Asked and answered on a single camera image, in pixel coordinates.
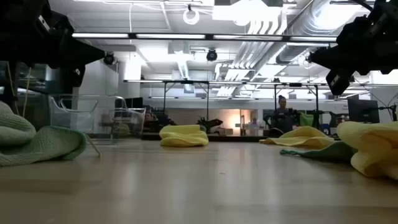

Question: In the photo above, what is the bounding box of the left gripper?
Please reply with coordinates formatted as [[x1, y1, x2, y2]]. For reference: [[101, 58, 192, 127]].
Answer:
[[30, 14, 106, 69]]

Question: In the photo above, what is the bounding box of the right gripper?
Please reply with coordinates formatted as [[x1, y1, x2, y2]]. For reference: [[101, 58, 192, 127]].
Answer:
[[307, 17, 398, 77]]

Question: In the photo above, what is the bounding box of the clear plastic bin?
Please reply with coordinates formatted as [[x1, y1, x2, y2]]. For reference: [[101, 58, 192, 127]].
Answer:
[[48, 94, 147, 146]]

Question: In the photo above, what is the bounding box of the yellow microfiber towel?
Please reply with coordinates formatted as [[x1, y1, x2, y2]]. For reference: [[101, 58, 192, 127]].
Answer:
[[336, 120, 398, 181], [259, 126, 336, 149], [159, 124, 210, 148]]

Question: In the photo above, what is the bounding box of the green microfiber towel white tag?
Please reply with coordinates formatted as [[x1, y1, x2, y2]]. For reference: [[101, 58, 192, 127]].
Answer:
[[0, 101, 102, 167]]

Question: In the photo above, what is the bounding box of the black ceiling spotlight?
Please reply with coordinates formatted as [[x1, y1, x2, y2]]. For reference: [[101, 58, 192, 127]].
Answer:
[[103, 52, 117, 66], [205, 48, 219, 62]]

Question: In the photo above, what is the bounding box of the long ceiling light strip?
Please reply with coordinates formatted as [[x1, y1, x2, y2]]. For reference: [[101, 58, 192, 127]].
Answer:
[[72, 32, 338, 43]]

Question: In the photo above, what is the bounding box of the person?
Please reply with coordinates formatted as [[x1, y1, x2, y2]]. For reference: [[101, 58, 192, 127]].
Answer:
[[272, 95, 295, 134]]

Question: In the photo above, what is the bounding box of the black computer monitor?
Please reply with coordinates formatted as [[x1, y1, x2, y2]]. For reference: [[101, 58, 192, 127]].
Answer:
[[347, 98, 381, 124]]

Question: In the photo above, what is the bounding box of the white round ceiling lamp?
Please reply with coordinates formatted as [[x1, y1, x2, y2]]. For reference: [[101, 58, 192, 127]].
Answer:
[[182, 7, 201, 26]]

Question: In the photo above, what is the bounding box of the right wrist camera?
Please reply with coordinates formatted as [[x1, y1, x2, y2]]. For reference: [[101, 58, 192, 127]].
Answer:
[[325, 68, 356, 96]]

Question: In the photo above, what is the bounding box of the yellow cable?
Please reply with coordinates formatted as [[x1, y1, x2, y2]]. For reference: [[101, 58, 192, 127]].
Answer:
[[22, 67, 32, 118]]

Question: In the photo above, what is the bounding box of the black background gantry frame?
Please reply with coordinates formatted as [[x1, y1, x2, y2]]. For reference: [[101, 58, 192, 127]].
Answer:
[[161, 80, 320, 130]]

